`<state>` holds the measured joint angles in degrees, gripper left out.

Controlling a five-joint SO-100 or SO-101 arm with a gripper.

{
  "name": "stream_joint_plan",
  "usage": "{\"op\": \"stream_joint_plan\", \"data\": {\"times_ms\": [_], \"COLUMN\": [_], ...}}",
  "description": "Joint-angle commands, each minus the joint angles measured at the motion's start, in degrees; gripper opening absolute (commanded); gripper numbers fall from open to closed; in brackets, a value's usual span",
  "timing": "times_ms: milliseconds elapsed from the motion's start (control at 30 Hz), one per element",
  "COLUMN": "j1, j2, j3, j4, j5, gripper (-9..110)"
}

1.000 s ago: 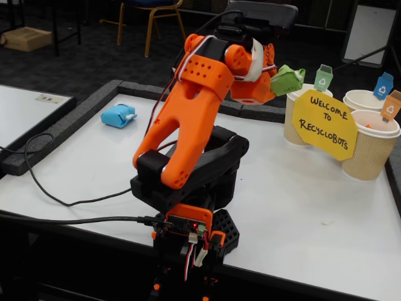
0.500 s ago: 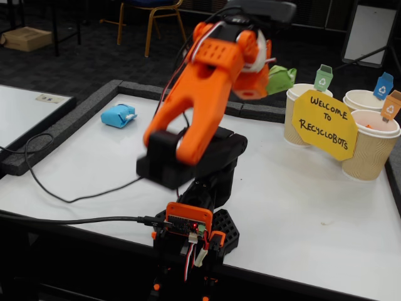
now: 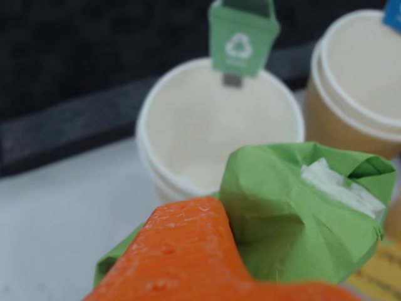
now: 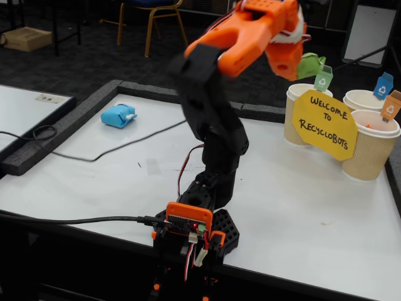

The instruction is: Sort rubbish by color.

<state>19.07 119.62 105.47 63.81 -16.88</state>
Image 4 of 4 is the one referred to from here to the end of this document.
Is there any small paper sticker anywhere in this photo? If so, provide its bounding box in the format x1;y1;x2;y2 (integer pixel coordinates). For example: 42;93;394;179
35;93;65;105

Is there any blue paper wad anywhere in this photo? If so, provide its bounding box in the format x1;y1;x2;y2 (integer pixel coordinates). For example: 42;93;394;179
100;104;138;129

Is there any orange recycling bin label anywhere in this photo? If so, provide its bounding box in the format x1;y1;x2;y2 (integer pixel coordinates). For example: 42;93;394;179
381;90;401;124

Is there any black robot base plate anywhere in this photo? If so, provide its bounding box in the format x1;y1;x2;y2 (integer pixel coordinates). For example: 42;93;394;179
152;208;241;273

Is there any dark grey foam strip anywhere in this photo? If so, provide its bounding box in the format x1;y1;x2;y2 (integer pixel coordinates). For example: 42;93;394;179
0;80;123;177
116;80;286;124
384;149;401;226

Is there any green paper wad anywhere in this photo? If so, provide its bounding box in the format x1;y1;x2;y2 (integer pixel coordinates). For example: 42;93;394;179
296;52;327;80

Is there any whiteboard with black frame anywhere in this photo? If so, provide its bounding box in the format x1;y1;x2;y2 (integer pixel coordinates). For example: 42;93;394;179
0;83;78;157

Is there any cream rippled paper cup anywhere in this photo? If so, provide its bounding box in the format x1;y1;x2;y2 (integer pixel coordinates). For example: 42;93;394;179
283;83;334;148

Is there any green recycling bin label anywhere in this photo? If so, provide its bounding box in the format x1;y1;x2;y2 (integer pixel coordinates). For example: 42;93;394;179
313;65;333;92

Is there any blue recycling bin label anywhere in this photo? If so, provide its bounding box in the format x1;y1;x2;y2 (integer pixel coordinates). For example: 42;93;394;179
373;71;394;101

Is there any orange paper wad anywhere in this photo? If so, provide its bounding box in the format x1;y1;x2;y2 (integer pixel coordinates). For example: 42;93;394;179
357;114;385;130

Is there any white tape wrap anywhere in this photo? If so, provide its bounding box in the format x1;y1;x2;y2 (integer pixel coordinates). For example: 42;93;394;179
271;6;308;45

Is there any black orange table clamp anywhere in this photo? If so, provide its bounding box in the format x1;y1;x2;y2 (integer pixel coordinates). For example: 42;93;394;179
149;230;227;301

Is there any servo wire with white connector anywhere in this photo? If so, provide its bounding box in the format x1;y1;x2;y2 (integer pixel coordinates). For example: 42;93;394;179
183;233;210;283

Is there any cardboard box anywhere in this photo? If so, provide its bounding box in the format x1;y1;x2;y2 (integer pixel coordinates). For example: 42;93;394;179
0;26;53;53

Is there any white panel black frame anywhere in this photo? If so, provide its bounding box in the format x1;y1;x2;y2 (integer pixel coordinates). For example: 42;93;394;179
340;0;399;68

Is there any black metal desk frame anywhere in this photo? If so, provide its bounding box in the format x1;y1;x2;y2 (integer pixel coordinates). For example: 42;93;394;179
6;0;83;58

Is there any yellow handwritten welcome sign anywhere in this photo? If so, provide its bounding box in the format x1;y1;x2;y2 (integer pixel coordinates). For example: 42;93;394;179
291;89;358;162

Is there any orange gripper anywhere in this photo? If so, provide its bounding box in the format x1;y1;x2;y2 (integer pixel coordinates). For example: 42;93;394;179
265;41;305;81

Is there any red white black servo wire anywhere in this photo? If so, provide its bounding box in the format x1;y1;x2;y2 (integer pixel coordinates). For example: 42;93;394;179
177;144;205;201

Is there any black usb cable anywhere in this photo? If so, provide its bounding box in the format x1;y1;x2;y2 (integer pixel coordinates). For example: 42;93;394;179
0;209;172;229

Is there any orange cased controller board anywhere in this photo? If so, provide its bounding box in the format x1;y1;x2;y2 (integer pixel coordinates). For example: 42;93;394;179
165;202;214;241

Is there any black webcam cable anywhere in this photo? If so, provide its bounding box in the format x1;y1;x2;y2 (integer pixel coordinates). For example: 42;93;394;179
0;119;189;162

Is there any kraft rippled paper cup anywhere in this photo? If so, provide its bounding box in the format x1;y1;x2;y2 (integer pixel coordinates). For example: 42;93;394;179
343;90;392;114
341;109;401;182

